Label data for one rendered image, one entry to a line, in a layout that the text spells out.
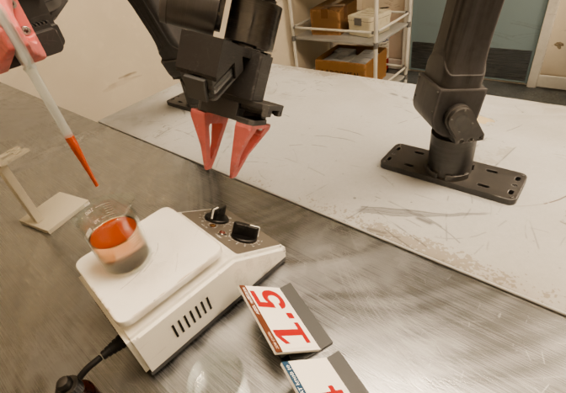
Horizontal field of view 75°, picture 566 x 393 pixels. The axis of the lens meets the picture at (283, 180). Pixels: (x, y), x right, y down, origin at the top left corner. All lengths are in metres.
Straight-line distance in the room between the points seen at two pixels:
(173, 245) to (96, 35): 1.57
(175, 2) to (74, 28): 1.47
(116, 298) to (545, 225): 0.50
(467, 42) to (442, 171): 0.18
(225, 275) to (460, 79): 0.36
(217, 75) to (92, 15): 1.58
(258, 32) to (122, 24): 1.57
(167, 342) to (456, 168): 0.44
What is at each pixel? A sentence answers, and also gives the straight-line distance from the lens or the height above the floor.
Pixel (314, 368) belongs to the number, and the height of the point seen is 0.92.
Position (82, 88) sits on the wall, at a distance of 1.91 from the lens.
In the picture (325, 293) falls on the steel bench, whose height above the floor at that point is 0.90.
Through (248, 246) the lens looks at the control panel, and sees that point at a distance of 0.44.
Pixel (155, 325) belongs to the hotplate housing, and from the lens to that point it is 0.39.
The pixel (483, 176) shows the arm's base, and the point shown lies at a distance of 0.62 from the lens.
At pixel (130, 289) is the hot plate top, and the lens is 0.40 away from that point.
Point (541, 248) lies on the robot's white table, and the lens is 0.54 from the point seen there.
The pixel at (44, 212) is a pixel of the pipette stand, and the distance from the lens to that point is 0.74.
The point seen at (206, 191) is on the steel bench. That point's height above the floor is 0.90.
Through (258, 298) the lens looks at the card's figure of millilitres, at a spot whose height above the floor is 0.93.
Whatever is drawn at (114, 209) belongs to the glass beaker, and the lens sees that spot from 0.42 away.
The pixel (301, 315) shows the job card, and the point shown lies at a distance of 0.43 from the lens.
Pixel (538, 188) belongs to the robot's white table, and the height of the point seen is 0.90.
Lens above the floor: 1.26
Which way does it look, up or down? 36 degrees down
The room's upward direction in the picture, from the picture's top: 10 degrees counter-clockwise
